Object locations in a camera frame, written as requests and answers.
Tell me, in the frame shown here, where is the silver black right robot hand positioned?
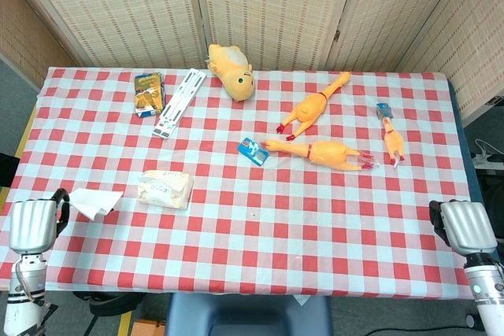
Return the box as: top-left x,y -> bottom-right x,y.
428,198 -> 498,257

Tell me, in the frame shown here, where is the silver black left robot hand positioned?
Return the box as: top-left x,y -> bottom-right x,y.
8,187 -> 71,255

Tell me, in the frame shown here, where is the white paper tissue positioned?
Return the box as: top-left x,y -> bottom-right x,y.
69,187 -> 124,221

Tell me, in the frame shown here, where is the cream packet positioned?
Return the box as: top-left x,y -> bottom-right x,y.
136,169 -> 195,210

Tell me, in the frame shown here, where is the black bag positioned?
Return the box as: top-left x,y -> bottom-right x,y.
475,168 -> 504,241

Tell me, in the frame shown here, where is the white power strip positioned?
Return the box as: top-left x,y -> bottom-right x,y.
471,153 -> 504,170

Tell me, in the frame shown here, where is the blue table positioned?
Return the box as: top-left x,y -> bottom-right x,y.
447,79 -> 486,211

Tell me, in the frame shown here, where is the black chair base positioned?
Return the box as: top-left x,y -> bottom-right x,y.
72,290 -> 145,318

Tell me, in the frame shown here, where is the small yellow rubber chicken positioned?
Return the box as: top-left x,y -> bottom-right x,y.
380,116 -> 406,167

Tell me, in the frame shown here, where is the orange box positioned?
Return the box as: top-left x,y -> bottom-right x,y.
130,319 -> 167,336

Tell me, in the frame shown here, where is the large wrapped rubber chicken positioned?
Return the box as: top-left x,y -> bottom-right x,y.
260,138 -> 379,172

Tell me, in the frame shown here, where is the yellow blue snack box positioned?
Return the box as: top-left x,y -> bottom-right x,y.
133,72 -> 166,119

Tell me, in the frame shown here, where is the woven folding screen panel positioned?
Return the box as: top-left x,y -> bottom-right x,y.
325,0 -> 472,74
395,0 -> 504,127
0,0 -> 78,89
3,0 -> 208,70
191,0 -> 360,72

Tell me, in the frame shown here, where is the white plastic folding stand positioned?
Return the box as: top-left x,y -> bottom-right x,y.
152,68 -> 207,140

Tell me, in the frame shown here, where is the unwrapped yellow rubber chicken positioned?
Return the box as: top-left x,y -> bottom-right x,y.
276,71 -> 352,141

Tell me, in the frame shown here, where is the red white checked tablecloth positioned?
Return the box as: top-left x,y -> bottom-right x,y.
0,66 -> 484,300

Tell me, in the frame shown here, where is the blue cardboard toy label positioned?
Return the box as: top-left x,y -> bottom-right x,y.
236,137 -> 271,167

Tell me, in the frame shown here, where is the blue chair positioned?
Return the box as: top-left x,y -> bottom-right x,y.
165,292 -> 332,336

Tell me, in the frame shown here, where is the yellow pig squeeze toy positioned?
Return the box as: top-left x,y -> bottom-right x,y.
207,43 -> 255,102

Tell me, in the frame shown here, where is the white cable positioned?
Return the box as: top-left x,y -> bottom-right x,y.
474,137 -> 504,158

